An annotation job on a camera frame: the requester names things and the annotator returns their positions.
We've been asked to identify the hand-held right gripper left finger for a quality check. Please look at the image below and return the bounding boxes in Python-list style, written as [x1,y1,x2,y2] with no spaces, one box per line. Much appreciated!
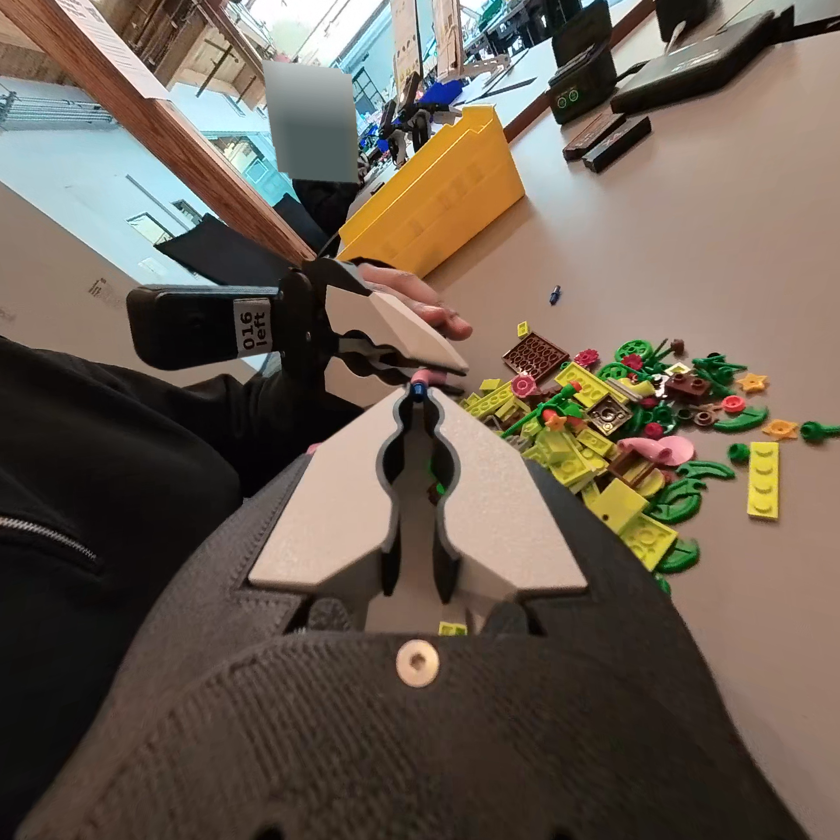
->
[248,386,414,595]

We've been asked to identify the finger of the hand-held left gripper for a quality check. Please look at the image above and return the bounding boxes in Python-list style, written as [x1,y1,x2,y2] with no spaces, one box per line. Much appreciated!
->
[326,287,471,387]
[325,364,416,412]

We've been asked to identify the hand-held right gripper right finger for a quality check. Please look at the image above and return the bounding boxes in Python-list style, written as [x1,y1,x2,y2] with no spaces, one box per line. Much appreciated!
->
[425,387,589,602]

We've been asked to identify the person's left forearm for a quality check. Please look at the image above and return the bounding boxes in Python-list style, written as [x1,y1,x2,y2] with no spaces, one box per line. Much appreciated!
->
[0,333,368,500]

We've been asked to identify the person's left hand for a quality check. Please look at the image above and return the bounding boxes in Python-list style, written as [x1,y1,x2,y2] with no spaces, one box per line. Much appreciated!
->
[360,262,473,342]

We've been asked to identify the black office chair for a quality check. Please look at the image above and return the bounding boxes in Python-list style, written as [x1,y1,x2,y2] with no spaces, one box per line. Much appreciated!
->
[153,215,316,291]

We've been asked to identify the pile of toy bricks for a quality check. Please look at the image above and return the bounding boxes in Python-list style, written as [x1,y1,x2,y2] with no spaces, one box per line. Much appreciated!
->
[430,331,840,637]

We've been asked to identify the yellow plastic bin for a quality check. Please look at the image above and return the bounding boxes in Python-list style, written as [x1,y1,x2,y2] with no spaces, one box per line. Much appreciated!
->
[335,104,528,281]

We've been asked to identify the lime long toy plate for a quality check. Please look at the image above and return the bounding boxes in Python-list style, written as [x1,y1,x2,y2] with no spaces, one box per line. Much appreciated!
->
[747,441,782,523]

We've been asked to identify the small black battery red label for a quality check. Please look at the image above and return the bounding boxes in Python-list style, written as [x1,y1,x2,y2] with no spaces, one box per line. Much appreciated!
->
[562,112,627,162]

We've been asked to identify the person's black jacket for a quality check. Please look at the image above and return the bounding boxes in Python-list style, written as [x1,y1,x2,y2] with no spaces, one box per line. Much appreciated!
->
[0,459,244,840]

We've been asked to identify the short cardboard sign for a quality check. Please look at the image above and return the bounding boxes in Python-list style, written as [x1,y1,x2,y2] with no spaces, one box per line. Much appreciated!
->
[390,0,422,83]

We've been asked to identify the white paper notice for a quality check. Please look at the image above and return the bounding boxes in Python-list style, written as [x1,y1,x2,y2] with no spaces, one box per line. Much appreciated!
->
[56,0,173,101]

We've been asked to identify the tall cardboard sign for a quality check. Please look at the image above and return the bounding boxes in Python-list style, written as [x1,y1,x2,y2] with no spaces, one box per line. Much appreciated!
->
[432,0,466,80]

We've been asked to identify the black charger case green lights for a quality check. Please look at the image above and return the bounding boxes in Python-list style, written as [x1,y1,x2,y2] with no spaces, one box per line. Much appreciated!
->
[548,16,619,126]

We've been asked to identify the flat black device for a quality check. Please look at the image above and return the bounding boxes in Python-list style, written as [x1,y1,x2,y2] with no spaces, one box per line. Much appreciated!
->
[610,10,780,117]

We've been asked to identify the small black cube device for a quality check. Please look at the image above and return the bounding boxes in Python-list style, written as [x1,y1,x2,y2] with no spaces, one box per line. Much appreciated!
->
[655,0,718,42]

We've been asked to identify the wooden support post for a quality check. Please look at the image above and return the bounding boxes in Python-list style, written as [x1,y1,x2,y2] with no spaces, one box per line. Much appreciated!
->
[0,0,316,263]

